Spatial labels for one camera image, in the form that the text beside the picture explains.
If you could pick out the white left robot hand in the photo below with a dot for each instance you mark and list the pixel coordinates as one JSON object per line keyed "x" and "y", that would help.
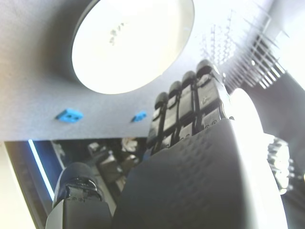
{"x": 190, "y": 179}

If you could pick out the white plate with dark rim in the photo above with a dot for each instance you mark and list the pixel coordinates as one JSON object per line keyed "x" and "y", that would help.
{"x": 133, "y": 47}

